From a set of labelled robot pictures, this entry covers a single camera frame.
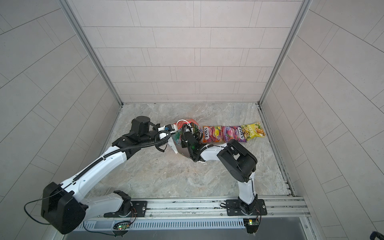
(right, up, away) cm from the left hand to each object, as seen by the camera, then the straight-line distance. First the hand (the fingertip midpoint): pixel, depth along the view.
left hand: (177, 129), depth 75 cm
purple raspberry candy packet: (+31, -5, +22) cm, 38 cm away
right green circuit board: (+36, -43, -6) cm, 57 cm away
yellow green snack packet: (+46, -3, +21) cm, 51 cm away
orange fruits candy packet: (+20, -5, +21) cm, 29 cm away
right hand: (+2, -6, +19) cm, 20 cm away
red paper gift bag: (+2, -12, +8) cm, 14 cm away
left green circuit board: (-22, -41, -11) cm, 48 cm away
